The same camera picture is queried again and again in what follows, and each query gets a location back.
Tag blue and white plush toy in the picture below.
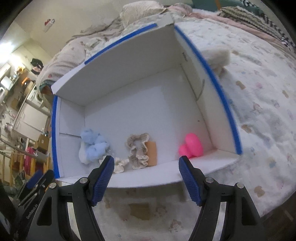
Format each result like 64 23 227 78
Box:
78 128 109 165

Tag pink heart plush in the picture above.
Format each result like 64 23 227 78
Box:
178 133 204 158

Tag cardboard box on floor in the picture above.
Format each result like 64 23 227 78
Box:
34 134 49 154

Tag white kitchen cabinet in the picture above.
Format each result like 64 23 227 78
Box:
11 102 50 141

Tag white washing machine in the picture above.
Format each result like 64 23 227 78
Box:
26 85 46 109

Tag dark hanging clothes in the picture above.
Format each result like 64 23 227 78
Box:
30 58 44 75

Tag orange-brown cardboard tag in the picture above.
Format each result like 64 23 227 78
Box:
145 141 157 166

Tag white box with blue edges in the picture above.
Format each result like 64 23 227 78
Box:
52 15 242 188

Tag beige rumpled duvet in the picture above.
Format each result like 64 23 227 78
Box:
36 17 124 95

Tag cream fluffy plush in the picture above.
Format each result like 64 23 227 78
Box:
201 46 230 69

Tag beige floral pillow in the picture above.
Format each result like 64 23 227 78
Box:
120 1 166 28

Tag pink sheet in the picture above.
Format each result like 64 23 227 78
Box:
168 4 277 42

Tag striped knitted blanket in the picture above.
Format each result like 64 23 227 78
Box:
218 6 295 50

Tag red white wall hook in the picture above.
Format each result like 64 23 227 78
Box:
44 19 55 33

